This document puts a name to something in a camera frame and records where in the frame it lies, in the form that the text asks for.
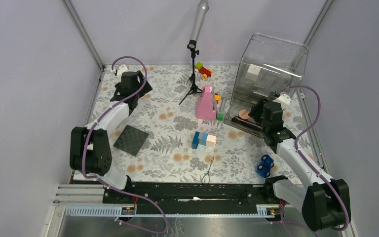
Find red yellow lego bricks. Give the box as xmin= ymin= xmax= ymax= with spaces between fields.
xmin=195 ymin=62 xmax=212 ymax=79

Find pink foam wedge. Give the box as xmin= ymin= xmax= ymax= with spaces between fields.
xmin=195 ymin=85 xmax=217 ymax=120

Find round orange powder puff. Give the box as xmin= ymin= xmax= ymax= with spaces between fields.
xmin=238 ymin=109 xmax=250 ymax=120

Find black makeup brush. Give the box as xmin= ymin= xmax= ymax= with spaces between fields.
xmin=231 ymin=117 xmax=262 ymax=129

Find green lego brick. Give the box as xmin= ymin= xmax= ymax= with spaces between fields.
xmin=216 ymin=112 xmax=226 ymax=121

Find yellow toy piece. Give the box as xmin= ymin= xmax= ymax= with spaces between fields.
xmin=215 ymin=93 xmax=221 ymax=103

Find clear acrylic makeup organizer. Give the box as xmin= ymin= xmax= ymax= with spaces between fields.
xmin=224 ymin=33 xmax=308 ymax=135

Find white cardboard box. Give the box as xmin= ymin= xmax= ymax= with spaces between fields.
xmin=245 ymin=64 xmax=261 ymax=82

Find blue toy car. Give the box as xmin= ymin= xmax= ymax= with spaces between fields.
xmin=256 ymin=155 xmax=274 ymax=178

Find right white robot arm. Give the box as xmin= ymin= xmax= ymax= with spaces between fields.
xmin=249 ymin=98 xmax=351 ymax=231

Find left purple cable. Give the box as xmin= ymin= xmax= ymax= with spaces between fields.
xmin=80 ymin=56 xmax=170 ymax=235

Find white blue brick stack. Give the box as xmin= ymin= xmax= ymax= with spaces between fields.
xmin=191 ymin=131 xmax=217 ymax=150

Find black wire hair loop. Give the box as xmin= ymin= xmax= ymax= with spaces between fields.
xmin=201 ymin=149 xmax=216 ymax=184

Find dark green lego baseplate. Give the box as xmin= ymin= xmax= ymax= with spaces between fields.
xmin=114 ymin=125 xmax=149 ymax=157

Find silver microphone on tripod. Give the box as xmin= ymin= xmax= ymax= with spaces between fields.
xmin=179 ymin=0 xmax=209 ymax=105

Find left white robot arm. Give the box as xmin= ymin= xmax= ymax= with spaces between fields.
xmin=69 ymin=71 xmax=152 ymax=203

